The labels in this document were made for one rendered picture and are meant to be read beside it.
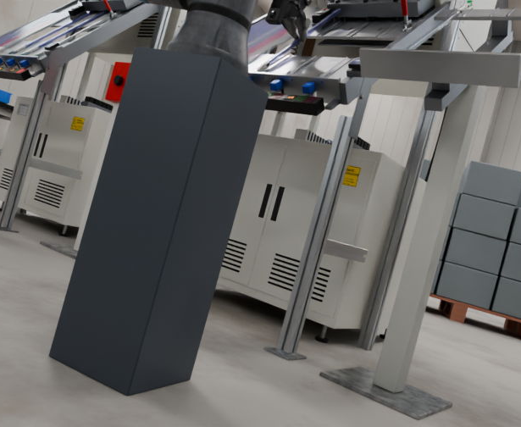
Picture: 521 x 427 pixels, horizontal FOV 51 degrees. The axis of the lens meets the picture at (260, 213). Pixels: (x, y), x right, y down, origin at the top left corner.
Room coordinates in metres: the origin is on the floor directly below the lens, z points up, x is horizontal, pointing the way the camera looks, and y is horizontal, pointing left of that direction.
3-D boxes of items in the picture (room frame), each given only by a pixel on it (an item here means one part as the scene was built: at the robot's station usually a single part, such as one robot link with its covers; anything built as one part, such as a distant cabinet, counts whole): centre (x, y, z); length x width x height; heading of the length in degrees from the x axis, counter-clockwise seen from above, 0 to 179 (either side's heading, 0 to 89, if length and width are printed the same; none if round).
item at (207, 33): (0.98, 0.16, 0.60); 0.15 x 0.15 x 0.10
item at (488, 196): (4.29, -1.64, 0.58); 1.16 x 0.78 x 1.15; 77
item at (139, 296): (0.98, 0.16, 0.28); 0.18 x 0.18 x 0.55; 63
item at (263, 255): (2.15, -0.22, 0.31); 0.70 x 0.65 x 0.62; 54
